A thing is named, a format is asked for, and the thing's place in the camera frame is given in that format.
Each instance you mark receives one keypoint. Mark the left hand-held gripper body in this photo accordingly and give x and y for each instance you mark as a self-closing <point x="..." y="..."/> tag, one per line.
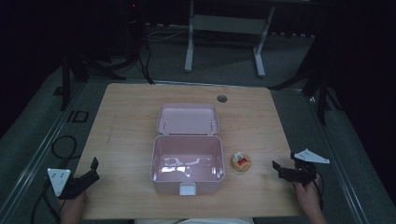
<point x="59" y="179"/>

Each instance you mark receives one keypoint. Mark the person's left hand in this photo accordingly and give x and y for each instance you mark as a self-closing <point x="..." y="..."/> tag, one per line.
<point x="72" y="210"/>

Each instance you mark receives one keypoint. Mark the person's right hand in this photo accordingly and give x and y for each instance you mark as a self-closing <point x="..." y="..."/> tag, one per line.
<point x="308" y="196"/>

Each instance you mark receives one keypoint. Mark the black tripod stand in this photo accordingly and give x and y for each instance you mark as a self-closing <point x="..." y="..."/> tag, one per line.
<point x="322" y="96"/>
<point x="66" y="81"/>

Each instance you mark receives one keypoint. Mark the person's light clothing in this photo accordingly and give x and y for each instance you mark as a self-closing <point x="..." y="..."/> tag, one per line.
<point x="193" y="221"/>

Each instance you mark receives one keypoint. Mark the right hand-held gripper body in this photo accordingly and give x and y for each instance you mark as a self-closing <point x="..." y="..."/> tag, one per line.
<point x="303" y="174"/>

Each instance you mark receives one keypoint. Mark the round pastry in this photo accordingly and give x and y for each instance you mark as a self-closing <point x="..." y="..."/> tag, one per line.
<point x="241" y="162"/>

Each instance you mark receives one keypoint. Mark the pink plastic storage box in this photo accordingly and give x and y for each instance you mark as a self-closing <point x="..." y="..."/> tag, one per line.
<point x="186" y="155"/>

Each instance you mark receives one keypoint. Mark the white metal table frame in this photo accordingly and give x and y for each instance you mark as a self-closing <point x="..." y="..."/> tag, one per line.
<point x="229" y="23"/>

